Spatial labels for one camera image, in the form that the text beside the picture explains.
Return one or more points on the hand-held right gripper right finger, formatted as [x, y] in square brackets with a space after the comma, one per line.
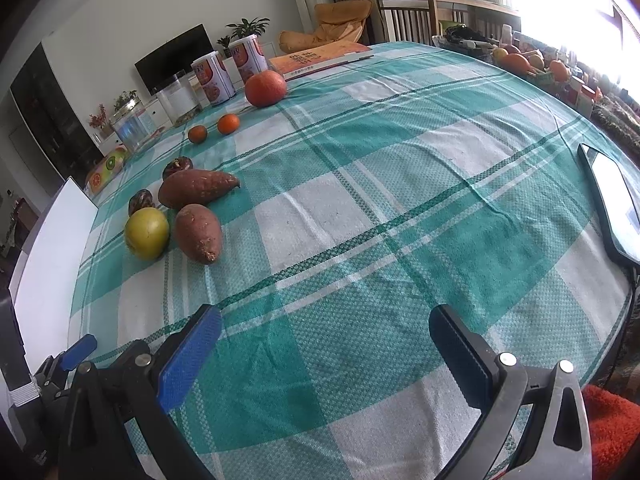
[461, 362]

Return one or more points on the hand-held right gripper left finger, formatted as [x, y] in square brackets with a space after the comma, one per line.
[190, 357]

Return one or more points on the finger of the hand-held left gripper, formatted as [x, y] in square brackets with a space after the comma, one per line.
[81, 349]

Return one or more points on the stubby sweet potato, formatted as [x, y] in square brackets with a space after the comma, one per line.
[199, 232]

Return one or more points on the green apple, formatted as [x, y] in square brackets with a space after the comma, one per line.
[146, 233]

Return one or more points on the dark red fruit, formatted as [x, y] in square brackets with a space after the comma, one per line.
[177, 167]
[141, 201]

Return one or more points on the long sweet potato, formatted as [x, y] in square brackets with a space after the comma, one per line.
[197, 188]

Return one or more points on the dull orange tangerine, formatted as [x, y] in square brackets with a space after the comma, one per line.
[197, 134]

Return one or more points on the bright orange tangerine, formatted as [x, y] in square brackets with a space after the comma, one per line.
[229, 124]

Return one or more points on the large orange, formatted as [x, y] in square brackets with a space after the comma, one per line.
[265, 89]

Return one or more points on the white board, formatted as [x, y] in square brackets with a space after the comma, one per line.
[52, 255]

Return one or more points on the green checked tablecloth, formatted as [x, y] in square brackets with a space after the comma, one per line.
[375, 220]

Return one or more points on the red fuzzy cloth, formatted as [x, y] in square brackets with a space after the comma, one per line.
[612, 432]

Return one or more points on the fruit-print box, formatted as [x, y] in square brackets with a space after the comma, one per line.
[105, 169]

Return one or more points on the black tablet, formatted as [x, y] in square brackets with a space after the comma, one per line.
[612, 200]

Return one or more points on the glass jar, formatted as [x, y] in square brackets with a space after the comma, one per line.
[130, 127]

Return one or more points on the red flower plant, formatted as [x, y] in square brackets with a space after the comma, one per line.
[99, 120]

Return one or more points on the dark cabinet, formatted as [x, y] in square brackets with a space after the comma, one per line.
[47, 110]

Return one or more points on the leafy plant in white pot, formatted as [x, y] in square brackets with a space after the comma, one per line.
[125, 101]

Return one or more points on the clear jar with black lid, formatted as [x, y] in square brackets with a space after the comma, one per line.
[176, 100]

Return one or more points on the white printed can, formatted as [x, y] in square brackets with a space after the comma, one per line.
[214, 80]
[249, 60]

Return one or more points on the black television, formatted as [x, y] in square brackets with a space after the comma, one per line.
[172, 60]

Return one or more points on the pile of assorted fruit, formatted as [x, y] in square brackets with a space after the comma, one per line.
[520, 62]

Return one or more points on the small green potted plant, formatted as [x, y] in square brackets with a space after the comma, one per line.
[224, 45]

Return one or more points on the orange book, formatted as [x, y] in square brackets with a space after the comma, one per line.
[320, 59]

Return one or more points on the black bag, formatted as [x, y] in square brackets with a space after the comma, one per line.
[462, 35]

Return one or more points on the large green potted plant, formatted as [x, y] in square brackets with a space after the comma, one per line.
[247, 26]

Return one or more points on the wooden chair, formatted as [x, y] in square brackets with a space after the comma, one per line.
[480, 10]
[405, 17]

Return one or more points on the orange bean bag chair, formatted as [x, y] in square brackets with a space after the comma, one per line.
[332, 22]

